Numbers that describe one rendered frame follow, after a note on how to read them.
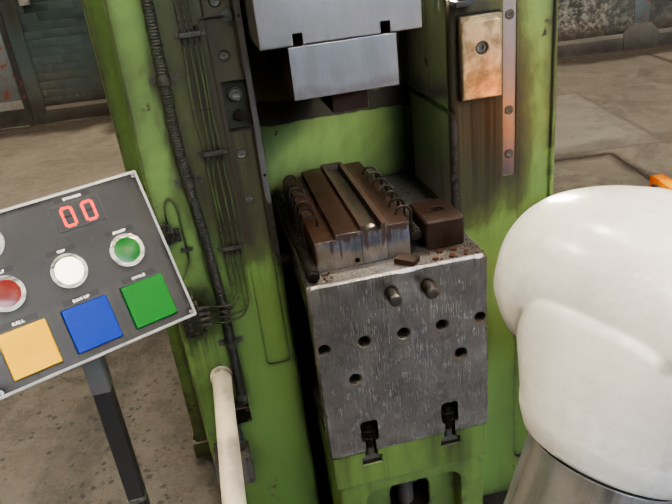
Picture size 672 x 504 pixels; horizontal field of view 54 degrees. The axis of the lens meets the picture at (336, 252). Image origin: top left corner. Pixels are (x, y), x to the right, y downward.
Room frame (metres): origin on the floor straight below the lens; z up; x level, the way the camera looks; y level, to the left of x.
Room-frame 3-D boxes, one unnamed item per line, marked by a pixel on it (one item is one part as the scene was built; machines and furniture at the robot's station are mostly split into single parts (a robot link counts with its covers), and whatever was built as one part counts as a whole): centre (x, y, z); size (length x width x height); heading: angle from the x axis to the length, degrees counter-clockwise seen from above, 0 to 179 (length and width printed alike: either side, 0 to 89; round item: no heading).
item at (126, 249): (1.05, 0.36, 1.09); 0.05 x 0.03 x 0.04; 99
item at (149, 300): (1.01, 0.33, 1.01); 0.07 x 0.05 x 0.07; 124
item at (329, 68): (1.44, -0.02, 1.32); 0.42 x 0.20 x 0.10; 9
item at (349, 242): (1.44, -0.02, 0.96); 0.42 x 0.20 x 0.09; 9
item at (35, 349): (0.90, 0.50, 1.01); 0.07 x 0.05 x 0.07; 124
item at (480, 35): (1.41, -0.35, 1.27); 0.09 x 0.02 x 0.17; 99
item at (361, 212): (1.44, -0.05, 0.99); 0.42 x 0.05 x 0.01; 9
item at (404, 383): (1.46, -0.08, 0.69); 0.56 x 0.38 x 0.45; 9
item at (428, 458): (1.46, -0.08, 0.23); 0.55 x 0.37 x 0.47; 9
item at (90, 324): (0.95, 0.41, 1.01); 0.07 x 0.05 x 0.07; 124
